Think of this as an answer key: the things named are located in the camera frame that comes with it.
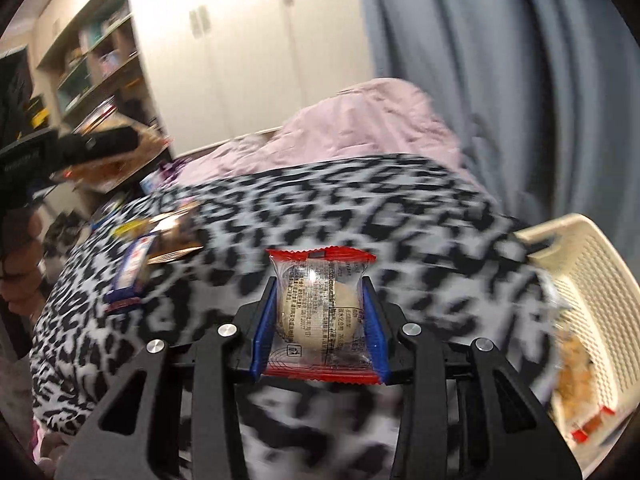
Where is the wooden shelf desk unit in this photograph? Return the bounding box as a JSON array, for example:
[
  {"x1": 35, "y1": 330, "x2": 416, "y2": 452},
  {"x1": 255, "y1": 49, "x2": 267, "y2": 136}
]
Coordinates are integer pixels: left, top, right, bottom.
[{"x1": 32, "y1": 0, "x2": 170, "y2": 194}]

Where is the blue-grey curtain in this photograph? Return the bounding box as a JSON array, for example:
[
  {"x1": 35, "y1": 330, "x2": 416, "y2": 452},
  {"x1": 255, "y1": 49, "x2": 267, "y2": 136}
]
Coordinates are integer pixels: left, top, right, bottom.
[{"x1": 362, "y1": 0, "x2": 639, "y2": 268}]

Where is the pink duvet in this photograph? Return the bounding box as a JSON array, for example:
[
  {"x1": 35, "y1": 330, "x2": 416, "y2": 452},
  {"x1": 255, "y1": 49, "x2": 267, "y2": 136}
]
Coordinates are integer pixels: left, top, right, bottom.
[{"x1": 175, "y1": 78, "x2": 463, "y2": 185}]

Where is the clear bag of round biscuits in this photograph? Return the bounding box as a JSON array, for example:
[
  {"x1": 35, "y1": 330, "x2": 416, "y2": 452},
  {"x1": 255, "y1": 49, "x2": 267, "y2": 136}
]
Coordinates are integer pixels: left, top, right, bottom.
[{"x1": 551, "y1": 326, "x2": 597, "y2": 418}]

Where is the leopard print blanket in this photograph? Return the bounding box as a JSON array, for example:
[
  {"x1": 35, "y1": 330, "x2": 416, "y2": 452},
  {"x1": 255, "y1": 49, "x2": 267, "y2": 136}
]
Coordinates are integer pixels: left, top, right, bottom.
[{"x1": 32, "y1": 155, "x2": 580, "y2": 479}]

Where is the cream wardrobe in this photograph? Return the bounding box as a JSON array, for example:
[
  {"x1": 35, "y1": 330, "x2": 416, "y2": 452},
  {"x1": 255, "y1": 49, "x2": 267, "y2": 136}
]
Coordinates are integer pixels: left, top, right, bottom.
[{"x1": 129, "y1": 0, "x2": 373, "y2": 155}]

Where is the cream perforated plastic basket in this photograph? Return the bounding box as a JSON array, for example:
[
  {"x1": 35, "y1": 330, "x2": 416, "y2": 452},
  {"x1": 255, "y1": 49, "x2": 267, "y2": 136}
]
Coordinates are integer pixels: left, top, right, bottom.
[{"x1": 515, "y1": 214, "x2": 639, "y2": 476}]

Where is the blue white wafer pack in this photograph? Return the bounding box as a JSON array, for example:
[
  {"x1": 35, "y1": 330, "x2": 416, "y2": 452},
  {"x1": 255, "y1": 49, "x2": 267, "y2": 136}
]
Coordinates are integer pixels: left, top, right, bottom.
[{"x1": 104, "y1": 233, "x2": 156, "y2": 314}]

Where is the red clear cookie packet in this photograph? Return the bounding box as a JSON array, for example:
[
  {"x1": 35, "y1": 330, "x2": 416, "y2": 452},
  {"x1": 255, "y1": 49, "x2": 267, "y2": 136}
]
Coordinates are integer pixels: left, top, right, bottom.
[{"x1": 266, "y1": 246, "x2": 378, "y2": 385}]

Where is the person left hand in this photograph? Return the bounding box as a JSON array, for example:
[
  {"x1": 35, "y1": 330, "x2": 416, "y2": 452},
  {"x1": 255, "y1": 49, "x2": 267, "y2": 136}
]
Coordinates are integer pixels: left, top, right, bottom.
[{"x1": 1, "y1": 208, "x2": 44, "y2": 318}]

